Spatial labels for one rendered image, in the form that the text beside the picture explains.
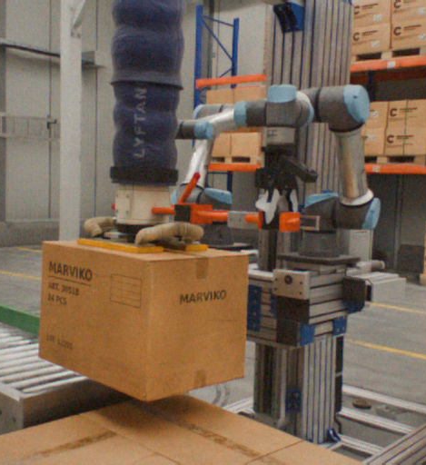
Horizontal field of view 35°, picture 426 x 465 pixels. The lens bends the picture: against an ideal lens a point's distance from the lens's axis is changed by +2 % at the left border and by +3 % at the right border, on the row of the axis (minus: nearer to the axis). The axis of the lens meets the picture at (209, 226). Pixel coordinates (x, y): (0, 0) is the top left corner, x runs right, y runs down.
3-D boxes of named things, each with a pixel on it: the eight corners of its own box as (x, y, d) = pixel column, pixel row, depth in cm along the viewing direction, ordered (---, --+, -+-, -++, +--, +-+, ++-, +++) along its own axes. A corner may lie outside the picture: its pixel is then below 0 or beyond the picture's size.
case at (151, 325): (37, 358, 232) (42, 241, 230) (133, 341, 260) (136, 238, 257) (145, 402, 189) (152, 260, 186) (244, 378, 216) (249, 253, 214)
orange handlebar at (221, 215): (90, 209, 239) (91, 199, 238) (157, 210, 259) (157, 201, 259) (289, 229, 171) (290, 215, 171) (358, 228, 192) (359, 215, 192)
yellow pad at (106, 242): (75, 244, 225) (76, 229, 224) (101, 243, 231) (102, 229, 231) (137, 254, 200) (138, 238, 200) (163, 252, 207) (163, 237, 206)
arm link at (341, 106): (343, 217, 252) (324, 80, 224) (384, 220, 245) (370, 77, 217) (333, 235, 244) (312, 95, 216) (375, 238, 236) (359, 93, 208)
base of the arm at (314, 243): (312, 252, 259) (312, 226, 259) (347, 256, 250) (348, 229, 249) (290, 254, 248) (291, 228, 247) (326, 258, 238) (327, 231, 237)
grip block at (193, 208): (172, 222, 203) (173, 202, 203) (195, 222, 210) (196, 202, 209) (190, 223, 197) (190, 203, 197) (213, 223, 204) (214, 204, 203)
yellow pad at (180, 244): (123, 242, 238) (123, 228, 237) (145, 242, 244) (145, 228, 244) (185, 252, 213) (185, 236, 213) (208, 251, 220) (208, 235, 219)
